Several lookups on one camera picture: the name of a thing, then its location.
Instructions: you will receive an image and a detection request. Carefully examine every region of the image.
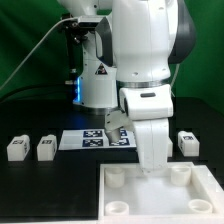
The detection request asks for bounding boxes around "camera on black stand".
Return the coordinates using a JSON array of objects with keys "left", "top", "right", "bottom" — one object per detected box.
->
[{"left": 59, "top": 13, "right": 97, "bottom": 102}]

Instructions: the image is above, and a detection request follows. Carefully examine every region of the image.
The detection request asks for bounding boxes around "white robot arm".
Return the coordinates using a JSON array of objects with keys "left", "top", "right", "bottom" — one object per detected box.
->
[{"left": 57, "top": 0, "right": 195, "bottom": 172}]

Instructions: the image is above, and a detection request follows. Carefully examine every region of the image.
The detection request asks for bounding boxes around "white square tabletop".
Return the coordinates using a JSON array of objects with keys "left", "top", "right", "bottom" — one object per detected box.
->
[{"left": 98, "top": 162, "right": 224, "bottom": 224}]

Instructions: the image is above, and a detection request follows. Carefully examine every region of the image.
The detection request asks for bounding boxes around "grey camera cable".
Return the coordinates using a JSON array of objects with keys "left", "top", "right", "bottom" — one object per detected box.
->
[{"left": 0, "top": 17, "right": 80, "bottom": 92}]

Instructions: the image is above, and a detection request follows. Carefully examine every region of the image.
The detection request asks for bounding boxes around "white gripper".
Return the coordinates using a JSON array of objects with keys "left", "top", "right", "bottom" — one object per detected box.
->
[{"left": 105, "top": 84, "right": 173, "bottom": 173}]

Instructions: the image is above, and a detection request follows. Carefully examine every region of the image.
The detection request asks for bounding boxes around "white sheet with AprilTags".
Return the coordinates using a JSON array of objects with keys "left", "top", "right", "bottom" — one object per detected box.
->
[{"left": 59, "top": 129, "right": 136, "bottom": 150}]

